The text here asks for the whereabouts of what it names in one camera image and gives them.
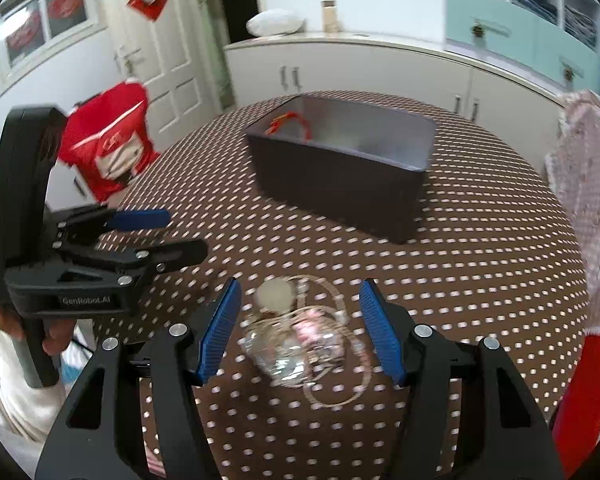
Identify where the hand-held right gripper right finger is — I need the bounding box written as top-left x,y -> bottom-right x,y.
358,278 -> 566,480

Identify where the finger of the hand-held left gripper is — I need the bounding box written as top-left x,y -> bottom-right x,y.
54,205 -> 172,253
55,238 -> 209,286

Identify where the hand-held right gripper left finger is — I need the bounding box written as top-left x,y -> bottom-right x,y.
34,276 -> 242,480

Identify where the clear crystal pendant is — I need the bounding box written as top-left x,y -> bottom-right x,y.
240,325 -> 311,388

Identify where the pink pig charm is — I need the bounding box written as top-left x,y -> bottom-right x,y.
295,317 -> 331,348

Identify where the dark grey metal box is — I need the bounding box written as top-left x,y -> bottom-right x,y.
244,92 -> 437,246

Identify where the orange red cord bracelet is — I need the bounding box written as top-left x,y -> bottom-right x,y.
265,112 -> 313,140

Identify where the person's left forearm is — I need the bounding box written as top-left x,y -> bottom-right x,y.
0,327 -> 76,443

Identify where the person's left hand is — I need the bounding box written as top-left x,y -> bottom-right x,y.
0,302 -> 78,358

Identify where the red cat bag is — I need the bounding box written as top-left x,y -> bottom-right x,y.
57,80 -> 161,201

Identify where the brown polka dot tablecloth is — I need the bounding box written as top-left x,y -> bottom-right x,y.
92,89 -> 588,480

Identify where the white panel door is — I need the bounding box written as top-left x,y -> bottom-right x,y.
112,0 -> 231,146

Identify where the red window decal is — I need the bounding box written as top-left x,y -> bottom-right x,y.
47,0 -> 83,18
5,12 -> 43,51

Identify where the white framed window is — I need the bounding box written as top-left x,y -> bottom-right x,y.
0,0 -> 101,93

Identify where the green curtain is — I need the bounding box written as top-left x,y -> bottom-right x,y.
200,0 -> 241,111

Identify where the plain red chair cover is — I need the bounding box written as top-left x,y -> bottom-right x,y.
550,327 -> 600,478

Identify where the white pillow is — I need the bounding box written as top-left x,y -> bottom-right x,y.
245,8 -> 306,37

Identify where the pink patterned chair cover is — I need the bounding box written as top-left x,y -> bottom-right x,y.
544,89 -> 600,333

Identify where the white low cabinet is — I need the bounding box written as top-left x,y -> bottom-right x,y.
223,30 -> 568,126

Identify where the beige bottle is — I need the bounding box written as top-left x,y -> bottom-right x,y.
321,0 -> 342,33

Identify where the teal drawer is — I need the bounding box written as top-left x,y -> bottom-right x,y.
444,0 -> 546,68
535,15 -> 600,96

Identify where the stack of folded jeans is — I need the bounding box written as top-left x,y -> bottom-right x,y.
510,0 -> 558,23
565,2 -> 600,48

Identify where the silver door handle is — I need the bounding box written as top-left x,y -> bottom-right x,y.
114,45 -> 142,73

